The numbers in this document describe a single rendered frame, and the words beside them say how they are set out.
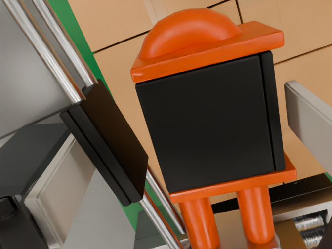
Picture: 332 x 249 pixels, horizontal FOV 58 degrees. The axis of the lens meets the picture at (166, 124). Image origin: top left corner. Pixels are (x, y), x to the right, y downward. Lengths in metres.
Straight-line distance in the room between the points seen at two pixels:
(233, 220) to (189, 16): 0.16
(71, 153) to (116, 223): 1.70
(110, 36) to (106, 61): 0.07
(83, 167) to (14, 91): 1.43
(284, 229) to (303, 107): 0.96
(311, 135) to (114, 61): 0.72
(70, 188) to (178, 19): 0.11
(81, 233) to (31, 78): 0.97
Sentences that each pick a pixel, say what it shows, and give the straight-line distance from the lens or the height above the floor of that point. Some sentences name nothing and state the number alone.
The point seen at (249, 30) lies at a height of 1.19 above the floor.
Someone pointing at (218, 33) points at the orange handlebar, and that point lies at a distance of 0.16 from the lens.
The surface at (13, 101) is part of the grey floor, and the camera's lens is 1.64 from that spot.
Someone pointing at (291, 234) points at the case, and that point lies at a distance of 1.10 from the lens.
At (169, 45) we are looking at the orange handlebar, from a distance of 0.16.
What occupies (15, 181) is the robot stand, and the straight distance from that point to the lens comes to 1.18.
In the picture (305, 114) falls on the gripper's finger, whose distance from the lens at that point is 0.17.
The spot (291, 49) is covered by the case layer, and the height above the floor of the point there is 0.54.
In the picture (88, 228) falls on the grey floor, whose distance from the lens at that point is 1.94.
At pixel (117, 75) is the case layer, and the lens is 0.85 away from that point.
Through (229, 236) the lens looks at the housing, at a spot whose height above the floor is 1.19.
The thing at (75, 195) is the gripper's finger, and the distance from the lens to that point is 0.18.
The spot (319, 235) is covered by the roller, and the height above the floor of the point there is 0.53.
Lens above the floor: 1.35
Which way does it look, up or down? 65 degrees down
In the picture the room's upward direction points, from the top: 177 degrees counter-clockwise
